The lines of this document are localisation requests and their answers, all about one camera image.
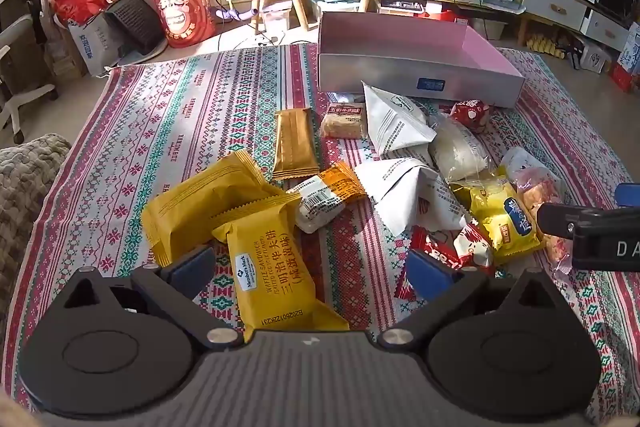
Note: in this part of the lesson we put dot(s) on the yellow packet blue label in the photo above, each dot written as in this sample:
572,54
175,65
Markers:
500,214

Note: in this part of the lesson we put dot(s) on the small round red packet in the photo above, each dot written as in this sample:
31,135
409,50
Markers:
471,114

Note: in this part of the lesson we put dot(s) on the large plain yellow packet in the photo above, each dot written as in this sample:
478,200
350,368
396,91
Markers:
200,202

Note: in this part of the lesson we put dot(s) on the clear cracker packet red label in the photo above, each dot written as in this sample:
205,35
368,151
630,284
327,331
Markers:
342,123

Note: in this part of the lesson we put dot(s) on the white office chair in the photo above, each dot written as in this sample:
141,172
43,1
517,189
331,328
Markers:
20,57

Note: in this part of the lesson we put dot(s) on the yellow waffle sandwich packet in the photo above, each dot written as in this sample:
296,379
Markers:
270,267

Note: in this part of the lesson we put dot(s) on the striped patterned blanket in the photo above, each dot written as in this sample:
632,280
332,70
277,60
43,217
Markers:
175,127

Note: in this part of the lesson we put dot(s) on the low white drawer cabinet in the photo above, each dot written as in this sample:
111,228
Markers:
560,4

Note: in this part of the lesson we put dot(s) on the long golden brown packet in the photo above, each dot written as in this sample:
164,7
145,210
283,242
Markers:
295,142

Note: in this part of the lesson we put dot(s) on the clear packet pink snack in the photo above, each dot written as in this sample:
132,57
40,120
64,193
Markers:
537,182

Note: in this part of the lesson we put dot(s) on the pink cardboard box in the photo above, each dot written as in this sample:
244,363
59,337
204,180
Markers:
400,57

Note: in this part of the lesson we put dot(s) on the white triangular packet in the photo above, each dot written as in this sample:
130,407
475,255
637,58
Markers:
405,187
395,122

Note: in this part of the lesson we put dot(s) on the orange and white packet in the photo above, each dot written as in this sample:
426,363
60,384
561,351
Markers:
325,197

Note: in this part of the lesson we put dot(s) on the red plastic bag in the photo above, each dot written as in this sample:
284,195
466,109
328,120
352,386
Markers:
82,2

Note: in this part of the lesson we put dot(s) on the black plastic basket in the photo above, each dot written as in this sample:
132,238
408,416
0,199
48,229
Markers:
134,23

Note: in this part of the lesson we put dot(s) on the red cartoon bucket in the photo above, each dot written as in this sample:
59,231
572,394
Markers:
180,14

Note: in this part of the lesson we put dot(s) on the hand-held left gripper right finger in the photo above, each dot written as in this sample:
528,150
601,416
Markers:
427,271

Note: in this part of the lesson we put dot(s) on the yellow toy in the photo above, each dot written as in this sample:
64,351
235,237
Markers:
546,46

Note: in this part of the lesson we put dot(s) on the grey knitted cushion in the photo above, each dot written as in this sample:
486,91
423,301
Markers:
25,187

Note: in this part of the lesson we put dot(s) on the grey and white bag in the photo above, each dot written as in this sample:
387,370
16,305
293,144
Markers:
92,44

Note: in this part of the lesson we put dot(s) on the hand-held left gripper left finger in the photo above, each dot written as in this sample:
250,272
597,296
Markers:
192,264

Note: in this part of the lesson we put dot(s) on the clear packet white pastry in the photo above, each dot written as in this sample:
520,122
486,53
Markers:
460,147

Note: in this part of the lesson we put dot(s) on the red and white packet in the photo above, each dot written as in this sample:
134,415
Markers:
450,247

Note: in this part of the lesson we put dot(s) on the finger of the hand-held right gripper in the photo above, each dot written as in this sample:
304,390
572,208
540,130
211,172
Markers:
554,219
629,195

